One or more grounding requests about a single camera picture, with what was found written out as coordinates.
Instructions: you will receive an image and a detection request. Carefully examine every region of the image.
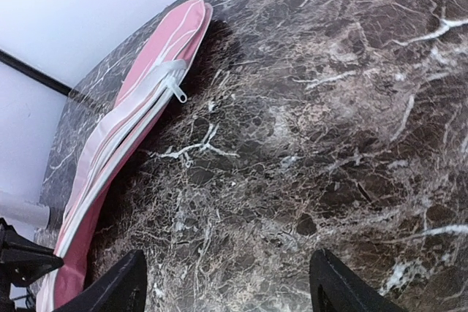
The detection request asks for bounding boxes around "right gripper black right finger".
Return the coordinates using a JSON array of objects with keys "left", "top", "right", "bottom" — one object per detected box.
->
[{"left": 309, "top": 248, "right": 404, "bottom": 312}]

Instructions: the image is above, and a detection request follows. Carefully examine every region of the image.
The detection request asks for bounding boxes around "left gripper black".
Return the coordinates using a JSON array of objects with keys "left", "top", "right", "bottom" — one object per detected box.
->
[{"left": 1, "top": 218, "right": 64, "bottom": 286}]

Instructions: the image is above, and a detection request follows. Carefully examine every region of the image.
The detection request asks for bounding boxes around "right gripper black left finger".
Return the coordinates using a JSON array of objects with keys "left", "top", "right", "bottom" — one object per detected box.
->
[{"left": 57, "top": 249, "right": 147, "bottom": 312}]

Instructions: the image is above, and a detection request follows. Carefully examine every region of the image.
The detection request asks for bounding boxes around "white shuttlecock tube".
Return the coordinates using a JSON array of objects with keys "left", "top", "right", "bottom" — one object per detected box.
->
[{"left": 0, "top": 191, "right": 50, "bottom": 228}]

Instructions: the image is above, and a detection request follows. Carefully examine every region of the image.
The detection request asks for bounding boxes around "pink racket bag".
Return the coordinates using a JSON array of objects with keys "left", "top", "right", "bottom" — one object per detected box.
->
[{"left": 36, "top": 0, "right": 213, "bottom": 311}]

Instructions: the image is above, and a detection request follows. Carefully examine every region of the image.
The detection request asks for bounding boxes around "black left corner post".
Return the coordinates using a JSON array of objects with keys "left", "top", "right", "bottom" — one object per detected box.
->
[{"left": 0, "top": 50, "right": 72, "bottom": 96}]

